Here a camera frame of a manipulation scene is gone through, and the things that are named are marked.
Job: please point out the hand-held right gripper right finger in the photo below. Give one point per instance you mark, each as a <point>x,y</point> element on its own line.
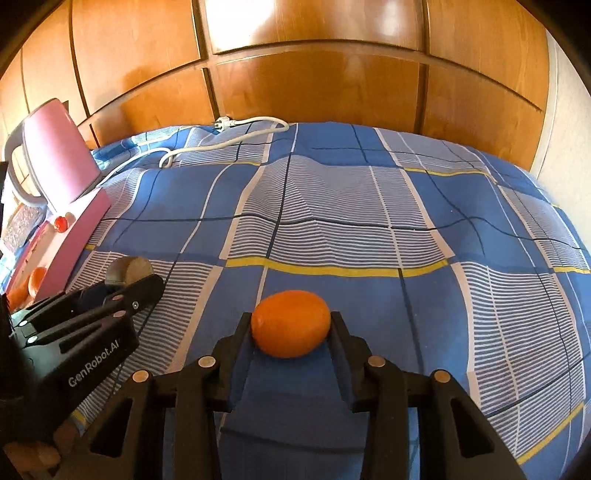
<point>345,369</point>

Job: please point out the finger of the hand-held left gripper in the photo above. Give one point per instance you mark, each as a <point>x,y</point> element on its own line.
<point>138,295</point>
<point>90,297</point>

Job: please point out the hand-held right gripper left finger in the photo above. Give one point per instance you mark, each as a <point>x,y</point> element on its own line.
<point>233,369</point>

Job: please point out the dark brown fruit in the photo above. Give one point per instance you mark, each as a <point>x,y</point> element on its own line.
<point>131,270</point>

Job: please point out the pink box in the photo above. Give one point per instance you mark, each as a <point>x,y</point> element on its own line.
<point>78,230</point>

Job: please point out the red tomato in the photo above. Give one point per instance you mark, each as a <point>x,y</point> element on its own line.
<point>61,224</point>

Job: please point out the person's left hand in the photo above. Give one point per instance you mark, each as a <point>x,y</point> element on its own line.
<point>32,456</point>

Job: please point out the speckled brown box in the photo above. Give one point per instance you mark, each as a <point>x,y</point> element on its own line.
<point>23,221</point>

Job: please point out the pink electric kettle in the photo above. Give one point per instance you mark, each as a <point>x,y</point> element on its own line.
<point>60,157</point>

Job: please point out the blue plaid blanket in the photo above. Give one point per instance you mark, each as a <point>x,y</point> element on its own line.
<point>346,207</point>

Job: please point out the wooden wardrobe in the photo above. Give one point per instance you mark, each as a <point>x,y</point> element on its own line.
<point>323,69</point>

